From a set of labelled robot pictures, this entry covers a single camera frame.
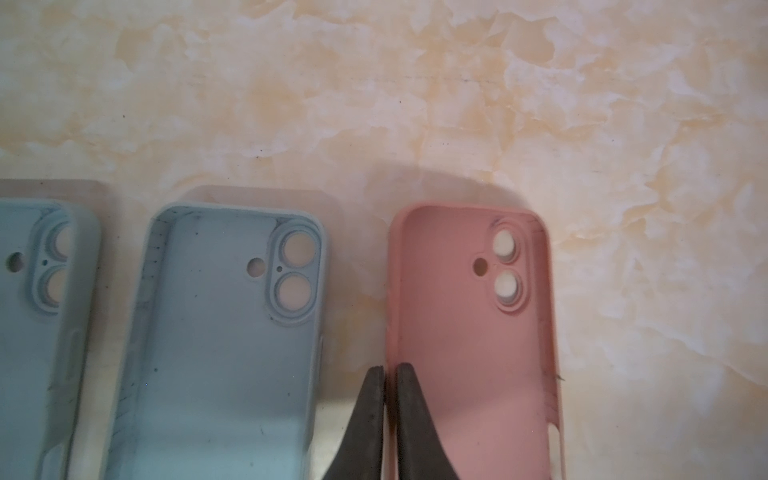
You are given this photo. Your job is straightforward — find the pink phone case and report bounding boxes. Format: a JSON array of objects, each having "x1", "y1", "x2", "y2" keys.
[{"x1": 386, "y1": 203, "x2": 564, "y2": 479}]

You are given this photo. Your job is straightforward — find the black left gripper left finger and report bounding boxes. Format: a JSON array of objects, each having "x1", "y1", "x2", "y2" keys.
[{"x1": 323, "y1": 366, "x2": 385, "y2": 480}]

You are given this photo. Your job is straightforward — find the pale blue phone case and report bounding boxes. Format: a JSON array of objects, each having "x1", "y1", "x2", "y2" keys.
[{"x1": 104, "y1": 203, "x2": 328, "y2": 479}]

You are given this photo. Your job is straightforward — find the light green phone case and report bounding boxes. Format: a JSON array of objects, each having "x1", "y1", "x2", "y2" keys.
[{"x1": 1, "y1": 198, "x2": 101, "y2": 479}]

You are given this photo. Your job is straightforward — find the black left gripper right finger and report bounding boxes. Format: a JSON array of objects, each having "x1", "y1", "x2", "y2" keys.
[{"x1": 394, "y1": 363, "x2": 458, "y2": 480}]

